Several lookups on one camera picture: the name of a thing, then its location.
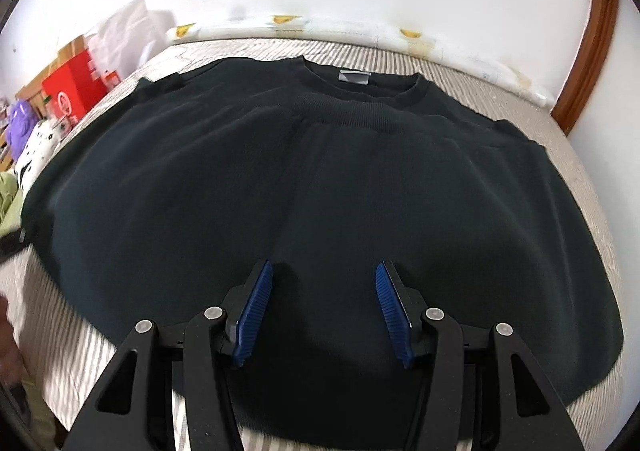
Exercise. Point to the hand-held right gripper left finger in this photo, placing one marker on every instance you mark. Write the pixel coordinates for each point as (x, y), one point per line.
(255, 303)

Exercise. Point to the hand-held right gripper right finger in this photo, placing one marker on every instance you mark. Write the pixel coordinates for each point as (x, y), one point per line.
(392, 311)

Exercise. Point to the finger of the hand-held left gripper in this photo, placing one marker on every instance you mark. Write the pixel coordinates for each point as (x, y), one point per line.
(15, 241)

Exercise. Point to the black sweater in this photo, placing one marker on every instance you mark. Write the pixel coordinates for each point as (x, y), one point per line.
(320, 171)

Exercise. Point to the person's left forearm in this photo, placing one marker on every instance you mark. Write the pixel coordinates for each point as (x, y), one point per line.
(7, 336)

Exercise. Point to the green cloth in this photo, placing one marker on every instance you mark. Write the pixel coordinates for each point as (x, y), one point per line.
(9, 201)

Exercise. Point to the black spotted white plush toy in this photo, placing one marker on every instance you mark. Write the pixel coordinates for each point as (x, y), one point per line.
(37, 146)

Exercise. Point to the purple toy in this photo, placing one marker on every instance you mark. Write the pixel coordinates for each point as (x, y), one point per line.
(21, 123)

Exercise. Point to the red box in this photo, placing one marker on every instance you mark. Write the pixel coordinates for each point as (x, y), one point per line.
(75, 83)

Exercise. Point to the white plastic bag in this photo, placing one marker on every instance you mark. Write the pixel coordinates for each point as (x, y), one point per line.
(130, 36)

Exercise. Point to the white yellow printed bolster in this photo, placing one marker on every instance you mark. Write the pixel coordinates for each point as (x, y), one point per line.
(350, 28)

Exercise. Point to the wooden bed frame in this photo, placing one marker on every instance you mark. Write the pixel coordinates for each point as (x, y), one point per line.
(70, 48)

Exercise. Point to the brown wooden door frame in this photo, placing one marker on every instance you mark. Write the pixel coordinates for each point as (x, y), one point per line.
(597, 46)

